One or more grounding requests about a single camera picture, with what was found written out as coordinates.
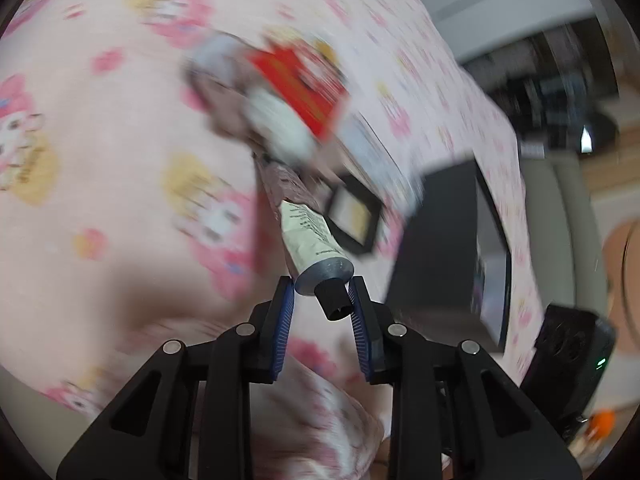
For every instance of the dark bookcase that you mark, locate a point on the dark bookcase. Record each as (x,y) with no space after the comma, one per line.
(545,85)

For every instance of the clear plastic packet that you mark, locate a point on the clear plastic packet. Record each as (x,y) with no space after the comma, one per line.
(380,160)

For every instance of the power strip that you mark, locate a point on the power strip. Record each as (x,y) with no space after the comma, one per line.
(532,150)

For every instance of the black storage box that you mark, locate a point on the black storage box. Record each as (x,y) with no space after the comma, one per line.
(435,250)

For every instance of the white wardrobe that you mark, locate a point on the white wardrobe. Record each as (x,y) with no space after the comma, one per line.
(480,0)

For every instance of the small orange object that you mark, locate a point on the small orange object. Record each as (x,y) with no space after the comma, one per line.
(601,424)

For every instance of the grey sofa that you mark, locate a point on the grey sofa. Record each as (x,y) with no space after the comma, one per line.
(565,230)

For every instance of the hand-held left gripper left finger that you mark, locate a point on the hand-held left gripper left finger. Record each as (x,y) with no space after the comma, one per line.
(285,322)

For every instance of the hand cream tube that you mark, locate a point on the hand cream tube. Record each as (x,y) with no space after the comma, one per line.
(310,235)

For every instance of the black arched mirror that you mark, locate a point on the black arched mirror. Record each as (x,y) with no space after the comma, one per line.
(597,132)

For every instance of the pink cartoon printed blanket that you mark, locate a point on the pink cartoon printed blanket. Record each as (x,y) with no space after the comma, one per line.
(125,160)

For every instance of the small black framed box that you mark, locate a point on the small black framed box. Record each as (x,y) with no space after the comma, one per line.
(355,215)

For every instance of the red printed packet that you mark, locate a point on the red printed packet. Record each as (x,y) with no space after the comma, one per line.
(300,85)

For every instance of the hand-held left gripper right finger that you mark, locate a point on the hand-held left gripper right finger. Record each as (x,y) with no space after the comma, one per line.
(359,332)

